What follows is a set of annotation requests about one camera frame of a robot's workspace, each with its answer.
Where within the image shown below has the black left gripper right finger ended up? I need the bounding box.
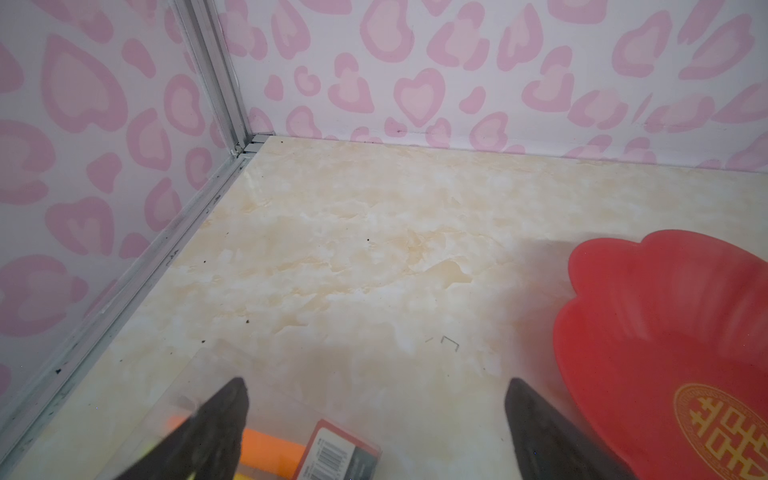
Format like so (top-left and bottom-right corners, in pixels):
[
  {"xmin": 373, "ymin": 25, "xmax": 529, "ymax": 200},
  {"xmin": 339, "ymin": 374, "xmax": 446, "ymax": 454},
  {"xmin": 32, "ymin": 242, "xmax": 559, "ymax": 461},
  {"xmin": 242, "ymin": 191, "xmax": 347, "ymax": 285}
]
[{"xmin": 504, "ymin": 378, "xmax": 634, "ymax": 480}]

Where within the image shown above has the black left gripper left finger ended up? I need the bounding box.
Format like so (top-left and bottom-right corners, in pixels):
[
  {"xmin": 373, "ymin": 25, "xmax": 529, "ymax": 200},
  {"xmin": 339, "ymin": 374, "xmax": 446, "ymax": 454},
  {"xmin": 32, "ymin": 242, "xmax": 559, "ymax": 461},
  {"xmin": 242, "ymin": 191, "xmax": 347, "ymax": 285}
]
[{"xmin": 117, "ymin": 377, "xmax": 249, "ymax": 480}]

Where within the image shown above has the red flower-shaped fruit bowl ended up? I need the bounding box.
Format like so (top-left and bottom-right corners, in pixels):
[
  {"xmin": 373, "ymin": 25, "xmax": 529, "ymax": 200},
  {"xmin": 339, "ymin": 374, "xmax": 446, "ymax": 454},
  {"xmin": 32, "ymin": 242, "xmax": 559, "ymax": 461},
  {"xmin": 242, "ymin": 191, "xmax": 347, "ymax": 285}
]
[{"xmin": 553, "ymin": 230, "xmax": 767, "ymax": 479}]

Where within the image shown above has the clear highlighter marker pack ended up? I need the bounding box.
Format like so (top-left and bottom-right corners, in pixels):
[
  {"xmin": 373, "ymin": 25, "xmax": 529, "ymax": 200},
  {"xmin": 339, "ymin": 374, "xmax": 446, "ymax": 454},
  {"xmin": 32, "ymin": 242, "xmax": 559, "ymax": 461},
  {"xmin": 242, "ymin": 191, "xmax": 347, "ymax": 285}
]
[{"xmin": 98, "ymin": 341, "xmax": 382, "ymax": 479}]

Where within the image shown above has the aluminium corner frame post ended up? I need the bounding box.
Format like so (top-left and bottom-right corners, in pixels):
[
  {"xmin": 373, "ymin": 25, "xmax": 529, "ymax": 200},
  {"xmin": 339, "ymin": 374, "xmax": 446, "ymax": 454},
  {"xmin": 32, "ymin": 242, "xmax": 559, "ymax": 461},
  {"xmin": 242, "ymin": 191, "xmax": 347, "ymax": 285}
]
[{"xmin": 172, "ymin": 0, "xmax": 274, "ymax": 156}]

